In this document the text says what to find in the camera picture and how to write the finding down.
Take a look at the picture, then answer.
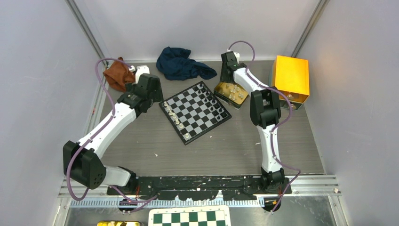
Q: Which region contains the dark blue cloth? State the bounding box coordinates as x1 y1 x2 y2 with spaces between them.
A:
156 47 217 81

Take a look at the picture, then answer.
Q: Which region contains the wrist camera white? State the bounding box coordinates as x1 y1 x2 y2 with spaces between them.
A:
234 52 240 63
129 65 150 83

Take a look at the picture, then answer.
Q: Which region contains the yellow drawer box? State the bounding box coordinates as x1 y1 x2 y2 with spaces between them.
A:
269 55 310 110

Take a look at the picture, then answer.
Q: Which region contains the gold object bottom edge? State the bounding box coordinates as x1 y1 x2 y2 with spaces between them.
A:
97 221 143 226

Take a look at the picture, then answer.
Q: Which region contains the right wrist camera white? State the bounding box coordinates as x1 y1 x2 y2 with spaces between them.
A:
234 52 240 63

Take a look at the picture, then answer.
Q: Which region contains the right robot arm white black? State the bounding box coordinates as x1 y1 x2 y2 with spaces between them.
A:
220 51 285 194

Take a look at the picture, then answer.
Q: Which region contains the black white chessboard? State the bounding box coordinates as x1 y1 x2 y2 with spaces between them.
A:
159 81 231 145

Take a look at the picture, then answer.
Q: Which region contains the gold tin tray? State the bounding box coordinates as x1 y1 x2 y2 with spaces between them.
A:
214 82 249 110

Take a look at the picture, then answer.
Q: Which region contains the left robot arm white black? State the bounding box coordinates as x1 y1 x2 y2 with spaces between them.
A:
63 73 163 194

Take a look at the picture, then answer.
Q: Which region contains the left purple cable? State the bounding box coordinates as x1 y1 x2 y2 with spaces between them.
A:
65 58 158 214

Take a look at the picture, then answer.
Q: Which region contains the green white checkered board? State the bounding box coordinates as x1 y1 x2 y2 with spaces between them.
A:
148 205 231 226

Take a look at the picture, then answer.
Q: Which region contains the orange brown cloth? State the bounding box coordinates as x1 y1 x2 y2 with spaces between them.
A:
103 61 136 92

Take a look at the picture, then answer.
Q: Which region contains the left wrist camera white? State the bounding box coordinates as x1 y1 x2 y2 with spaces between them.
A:
129 65 150 83

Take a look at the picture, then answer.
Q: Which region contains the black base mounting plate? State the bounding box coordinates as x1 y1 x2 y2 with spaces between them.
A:
107 176 292 201

